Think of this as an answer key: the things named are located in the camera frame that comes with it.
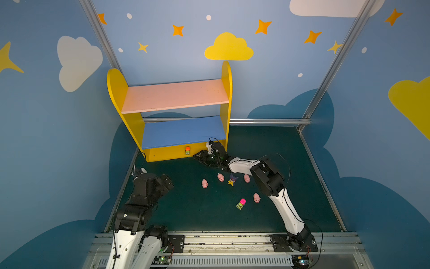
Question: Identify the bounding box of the purple yellow star toy figure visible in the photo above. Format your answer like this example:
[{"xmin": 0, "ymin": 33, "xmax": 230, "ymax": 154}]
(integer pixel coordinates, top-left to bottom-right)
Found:
[{"xmin": 227, "ymin": 174, "xmax": 238, "ymax": 187}]

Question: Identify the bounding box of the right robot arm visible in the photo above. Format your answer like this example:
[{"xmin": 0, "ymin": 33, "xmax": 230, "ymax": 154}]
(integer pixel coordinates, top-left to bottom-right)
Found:
[{"xmin": 193, "ymin": 141, "xmax": 319, "ymax": 252}]

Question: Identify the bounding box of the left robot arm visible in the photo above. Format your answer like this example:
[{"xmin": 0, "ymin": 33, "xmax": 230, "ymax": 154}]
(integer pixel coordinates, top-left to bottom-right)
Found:
[{"xmin": 106, "ymin": 173, "xmax": 174, "ymax": 269}]

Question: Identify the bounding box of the pink toy pig centre left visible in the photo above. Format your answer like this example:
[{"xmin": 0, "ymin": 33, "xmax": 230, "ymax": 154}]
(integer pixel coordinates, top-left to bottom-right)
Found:
[{"xmin": 217, "ymin": 173, "xmax": 225, "ymax": 182}]

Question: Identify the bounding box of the yellow toy shelf unit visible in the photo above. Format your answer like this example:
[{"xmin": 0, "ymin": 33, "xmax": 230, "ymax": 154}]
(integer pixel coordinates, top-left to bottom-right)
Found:
[{"xmin": 106, "ymin": 61, "xmax": 233, "ymax": 163}]

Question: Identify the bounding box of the pink toy pig front right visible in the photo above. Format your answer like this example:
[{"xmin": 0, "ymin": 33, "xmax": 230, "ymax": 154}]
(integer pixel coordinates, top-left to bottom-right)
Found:
[{"xmin": 253, "ymin": 193, "xmax": 261, "ymax": 204}]

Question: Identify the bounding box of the left circuit board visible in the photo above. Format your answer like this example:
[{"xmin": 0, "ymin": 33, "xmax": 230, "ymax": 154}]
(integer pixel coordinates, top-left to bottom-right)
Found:
[{"xmin": 151, "ymin": 256, "xmax": 172, "ymax": 267}]

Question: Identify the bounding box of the circuit board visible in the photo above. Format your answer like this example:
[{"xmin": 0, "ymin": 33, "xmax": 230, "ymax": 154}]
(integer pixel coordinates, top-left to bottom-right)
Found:
[
  {"xmin": 151, "ymin": 256, "xmax": 172, "ymax": 267},
  {"xmin": 291, "ymin": 256, "xmax": 311, "ymax": 269}
]

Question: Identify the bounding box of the right circuit board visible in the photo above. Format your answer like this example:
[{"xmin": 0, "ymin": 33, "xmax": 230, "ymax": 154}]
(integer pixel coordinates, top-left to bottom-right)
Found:
[{"xmin": 291, "ymin": 256, "xmax": 311, "ymax": 269}]

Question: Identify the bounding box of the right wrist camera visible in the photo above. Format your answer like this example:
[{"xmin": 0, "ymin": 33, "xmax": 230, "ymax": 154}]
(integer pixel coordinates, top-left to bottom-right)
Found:
[{"xmin": 206, "ymin": 141, "xmax": 215, "ymax": 155}]

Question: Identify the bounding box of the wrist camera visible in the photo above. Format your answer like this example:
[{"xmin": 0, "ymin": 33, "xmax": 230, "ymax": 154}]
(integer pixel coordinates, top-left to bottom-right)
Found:
[
  {"xmin": 206, "ymin": 141, "xmax": 215, "ymax": 155},
  {"xmin": 132, "ymin": 168, "xmax": 147, "ymax": 177}
]

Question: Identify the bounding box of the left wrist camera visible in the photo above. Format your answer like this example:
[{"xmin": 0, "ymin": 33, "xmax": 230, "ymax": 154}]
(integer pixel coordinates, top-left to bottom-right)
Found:
[{"xmin": 132, "ymin": 168, "xmax": 147, "ymax": 177}]

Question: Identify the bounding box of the rear aluminium frame bar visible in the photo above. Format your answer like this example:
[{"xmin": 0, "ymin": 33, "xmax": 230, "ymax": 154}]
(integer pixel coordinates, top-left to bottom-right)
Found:
[{"xmin": 144, "ymin": 117, "xmax": 311, "ymax": 126}]

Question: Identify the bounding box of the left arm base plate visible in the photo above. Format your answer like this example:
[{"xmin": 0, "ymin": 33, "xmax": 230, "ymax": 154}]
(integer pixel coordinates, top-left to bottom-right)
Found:
[{"xmin": 161, "ymin": 234, "xmax": 185, "ymax": 253}]

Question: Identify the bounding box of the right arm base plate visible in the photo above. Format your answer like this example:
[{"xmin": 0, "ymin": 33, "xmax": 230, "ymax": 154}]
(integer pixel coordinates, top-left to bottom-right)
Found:
[{"xmin": 269, "ymin": 234, "xmax": 319, "ymax": 252}]

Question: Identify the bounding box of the aluminium front rail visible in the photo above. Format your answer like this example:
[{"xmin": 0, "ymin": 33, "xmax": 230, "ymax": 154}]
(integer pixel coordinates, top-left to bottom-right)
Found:
[{"xmin": 83, "ymin": 232, "xmax": 373, "ymax": 269}]

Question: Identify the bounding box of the left aluminium frame post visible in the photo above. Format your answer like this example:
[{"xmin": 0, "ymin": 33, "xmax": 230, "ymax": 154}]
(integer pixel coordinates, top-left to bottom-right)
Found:
[{"xmin": 79, "ymin": 0, "xmax": 122, "ymax": 71}]

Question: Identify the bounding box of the aluminium frame post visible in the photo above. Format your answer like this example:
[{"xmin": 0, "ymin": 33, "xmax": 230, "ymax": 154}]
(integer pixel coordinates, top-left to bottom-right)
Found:
[
  {"xmin": 297, "ymin": 0, "xmax": 377, "ymax": 133},
  {"xmin": 79, "ymin": 0, "xmax": 122, "ymax": 71}
]

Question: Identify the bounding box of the right aluminium frame post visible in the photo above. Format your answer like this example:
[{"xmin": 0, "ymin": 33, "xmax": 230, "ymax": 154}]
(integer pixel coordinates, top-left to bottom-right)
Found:
[{"xmin": 297, "ymin": 0, "xmax": 377, "ymax": 133}]

